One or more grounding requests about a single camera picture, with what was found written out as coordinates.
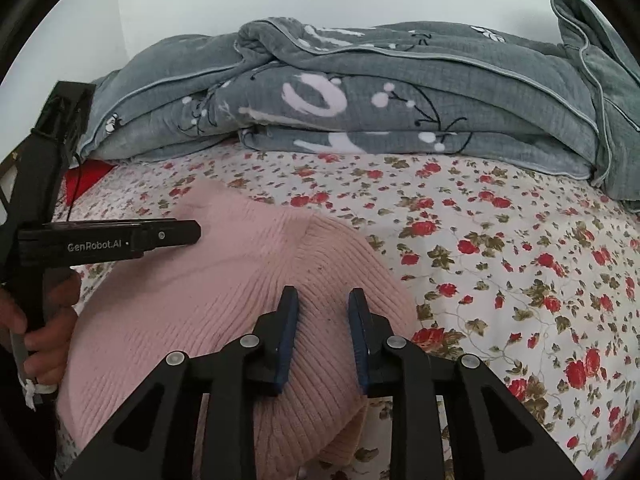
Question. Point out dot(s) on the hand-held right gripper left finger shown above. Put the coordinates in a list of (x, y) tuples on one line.
[(286, 340)]

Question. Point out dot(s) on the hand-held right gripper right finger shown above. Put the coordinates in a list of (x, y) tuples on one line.
[(356, 340)]

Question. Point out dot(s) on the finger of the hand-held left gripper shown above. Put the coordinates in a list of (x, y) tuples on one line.
[(175, 232)]

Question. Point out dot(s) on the grey patterned quilt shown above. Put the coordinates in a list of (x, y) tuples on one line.
[(375, 105)]

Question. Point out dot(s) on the pink knitted sweater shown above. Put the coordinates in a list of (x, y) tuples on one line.
[(200, 300)]

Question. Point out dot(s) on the red cloth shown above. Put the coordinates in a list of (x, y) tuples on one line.
[(87, 180)]

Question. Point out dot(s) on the person's left hand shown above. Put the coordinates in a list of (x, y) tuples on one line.
[(47, 345)]

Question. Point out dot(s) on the floral bed sheet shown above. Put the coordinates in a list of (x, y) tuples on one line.
[(500, 270)]

